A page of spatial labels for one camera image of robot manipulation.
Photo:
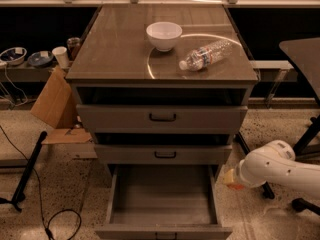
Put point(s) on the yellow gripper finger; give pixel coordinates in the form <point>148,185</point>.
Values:
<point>229,178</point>

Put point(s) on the red apple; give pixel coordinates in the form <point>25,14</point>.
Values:
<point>236,186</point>

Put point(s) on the grey bottom drawer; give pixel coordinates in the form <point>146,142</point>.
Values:
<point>163,202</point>

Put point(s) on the grey drawer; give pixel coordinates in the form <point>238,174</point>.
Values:
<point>160,110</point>
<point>129,148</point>
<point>163,202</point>

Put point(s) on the grey top drawer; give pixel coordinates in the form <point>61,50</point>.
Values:
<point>160,110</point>

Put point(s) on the grey drawer cabinet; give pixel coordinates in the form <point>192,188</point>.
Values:
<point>118,53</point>

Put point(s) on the grey middle drawer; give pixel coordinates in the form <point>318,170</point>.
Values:
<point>129,148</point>

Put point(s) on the black caster foot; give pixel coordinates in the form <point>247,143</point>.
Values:
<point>300,205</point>

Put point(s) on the black stand leg right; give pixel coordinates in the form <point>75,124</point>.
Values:
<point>306,137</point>

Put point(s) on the black stand leg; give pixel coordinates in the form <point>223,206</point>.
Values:
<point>306,137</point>
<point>18,195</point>

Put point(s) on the clear plastic water bottle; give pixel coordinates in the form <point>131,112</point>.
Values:
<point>206,55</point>

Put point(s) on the dark round side table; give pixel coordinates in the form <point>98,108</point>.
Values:
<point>304,56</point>

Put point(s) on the brown cardboard box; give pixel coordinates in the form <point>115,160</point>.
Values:
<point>56,107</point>

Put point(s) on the brown glass jar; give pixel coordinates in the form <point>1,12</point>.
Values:
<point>73,45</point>

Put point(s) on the white paper cup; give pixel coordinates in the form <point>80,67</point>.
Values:
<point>60,53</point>

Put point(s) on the black stand leg left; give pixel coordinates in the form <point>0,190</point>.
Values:
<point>18,195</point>

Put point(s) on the blue bowl on shelf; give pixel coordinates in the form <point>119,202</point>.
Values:
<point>40,59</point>

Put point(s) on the grey low shelf left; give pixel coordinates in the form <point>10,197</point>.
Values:
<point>25,73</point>

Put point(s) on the white bowl on shelf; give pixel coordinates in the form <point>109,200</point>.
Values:
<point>13,56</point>

